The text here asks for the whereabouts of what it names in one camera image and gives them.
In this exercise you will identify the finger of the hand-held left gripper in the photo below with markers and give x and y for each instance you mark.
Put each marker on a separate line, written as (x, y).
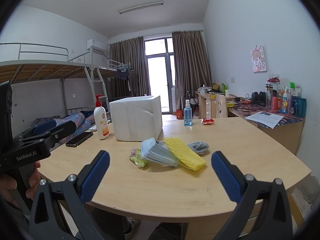
(45, 127)
(62, 130)

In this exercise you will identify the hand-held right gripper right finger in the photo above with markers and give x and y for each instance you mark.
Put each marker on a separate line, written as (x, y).
(225, 175)

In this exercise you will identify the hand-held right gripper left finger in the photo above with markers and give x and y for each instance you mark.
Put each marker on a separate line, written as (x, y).
(96, 175)

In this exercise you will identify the grey sock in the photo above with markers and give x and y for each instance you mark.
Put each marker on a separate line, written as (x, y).
(198, 147)

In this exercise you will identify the green snack packet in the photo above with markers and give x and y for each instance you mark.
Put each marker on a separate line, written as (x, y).
(138, 160)

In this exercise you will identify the blue face mask bundle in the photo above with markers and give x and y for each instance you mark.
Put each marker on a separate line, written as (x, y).
(157, 153)

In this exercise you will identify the white foam box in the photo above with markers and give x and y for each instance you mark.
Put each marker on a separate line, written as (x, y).
(135, 120)

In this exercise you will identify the person's left hand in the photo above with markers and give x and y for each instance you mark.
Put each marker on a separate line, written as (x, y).
(33, 182)

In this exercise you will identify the blue patterned quilt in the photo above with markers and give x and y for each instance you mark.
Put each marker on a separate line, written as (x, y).
(75, 120)

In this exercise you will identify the black smartphone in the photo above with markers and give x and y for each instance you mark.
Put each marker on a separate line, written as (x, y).
(78, 139)

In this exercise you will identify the white lotion pump bottle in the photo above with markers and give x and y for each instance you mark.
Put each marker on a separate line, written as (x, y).
(101, 125)

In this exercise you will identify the red snack packet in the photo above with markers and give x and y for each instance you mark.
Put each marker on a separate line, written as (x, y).
(208, 121)

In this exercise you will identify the white bunk ladder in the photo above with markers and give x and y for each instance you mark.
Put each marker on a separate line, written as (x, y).
(101, 85)

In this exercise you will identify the metal bunk bed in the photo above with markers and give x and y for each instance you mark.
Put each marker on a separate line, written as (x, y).
(37, 67)
(82, 58)

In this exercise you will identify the person's shoe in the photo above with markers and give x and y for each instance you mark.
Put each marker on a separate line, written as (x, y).
(133, 226)

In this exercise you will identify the patterned desk mat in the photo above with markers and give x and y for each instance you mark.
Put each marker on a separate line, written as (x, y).
(240, 110)

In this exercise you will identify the printed paper sheet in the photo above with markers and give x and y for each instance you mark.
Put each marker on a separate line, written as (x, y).
(263, 118)

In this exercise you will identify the blue spray bottle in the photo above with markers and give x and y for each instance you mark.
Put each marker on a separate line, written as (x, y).
(187, 117)

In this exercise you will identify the wooden chair with smiley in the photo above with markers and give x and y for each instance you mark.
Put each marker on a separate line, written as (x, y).
(221, 105)

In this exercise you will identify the yellow cloth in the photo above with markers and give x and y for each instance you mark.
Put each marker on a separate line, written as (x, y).
(230, 104)

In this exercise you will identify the wooden desk with drawers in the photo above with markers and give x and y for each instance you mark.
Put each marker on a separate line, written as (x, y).
(208, 105)

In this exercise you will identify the plain wooden desk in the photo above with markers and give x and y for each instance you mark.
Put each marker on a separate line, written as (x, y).
(285, 135)

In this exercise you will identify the orange bag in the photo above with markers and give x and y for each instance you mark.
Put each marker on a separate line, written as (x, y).
(180, 115)

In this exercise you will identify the hanging dark clothes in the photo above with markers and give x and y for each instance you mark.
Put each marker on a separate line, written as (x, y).
(123, 75)

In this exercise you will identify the person's dark trousers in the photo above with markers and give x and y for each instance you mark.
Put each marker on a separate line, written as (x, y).
(165, 232)

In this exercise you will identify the black tripod stand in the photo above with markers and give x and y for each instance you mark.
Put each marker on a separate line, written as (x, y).
(191, 98)

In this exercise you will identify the black headphones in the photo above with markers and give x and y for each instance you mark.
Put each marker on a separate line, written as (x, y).
(258, 97)

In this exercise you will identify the yellow bag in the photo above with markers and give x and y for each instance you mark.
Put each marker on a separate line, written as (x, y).
(216, 87)

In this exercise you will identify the green bag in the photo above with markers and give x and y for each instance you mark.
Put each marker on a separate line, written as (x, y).
(225, 86)

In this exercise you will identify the white air conditioner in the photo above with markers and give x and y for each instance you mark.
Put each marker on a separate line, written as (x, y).
(96, 44)

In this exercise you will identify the row of toiletry bottles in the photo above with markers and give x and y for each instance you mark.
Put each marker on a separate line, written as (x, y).
(297, 106)

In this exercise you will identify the brown curtain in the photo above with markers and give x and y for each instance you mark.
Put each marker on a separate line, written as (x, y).
(190, 62)
(132, 55)

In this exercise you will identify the glass balcony door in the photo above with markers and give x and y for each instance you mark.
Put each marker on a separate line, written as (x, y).
(157, 80)

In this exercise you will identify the ceiling tube lamp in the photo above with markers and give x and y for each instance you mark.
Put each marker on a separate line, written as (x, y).
(141, 8)

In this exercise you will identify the white wall outlet strip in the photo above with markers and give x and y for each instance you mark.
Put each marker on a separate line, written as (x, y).
(273, 75)

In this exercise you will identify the cartoon wall poster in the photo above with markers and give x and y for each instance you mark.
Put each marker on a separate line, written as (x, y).
(258, 60)

